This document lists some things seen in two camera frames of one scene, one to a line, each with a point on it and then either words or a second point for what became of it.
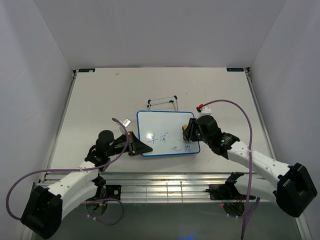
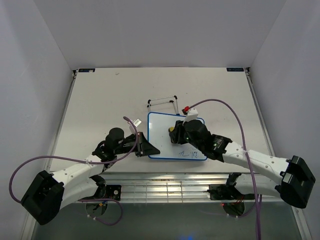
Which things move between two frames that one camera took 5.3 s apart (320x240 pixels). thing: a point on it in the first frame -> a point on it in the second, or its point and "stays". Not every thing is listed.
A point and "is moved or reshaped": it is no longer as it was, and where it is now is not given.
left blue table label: [86, 70] stays
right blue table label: [235, 69] stays
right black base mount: [218, 192] stays
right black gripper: [192, 126] -> [177, 135]
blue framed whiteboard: [162, 131] is moved or reshaped
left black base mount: [113, 191] stays
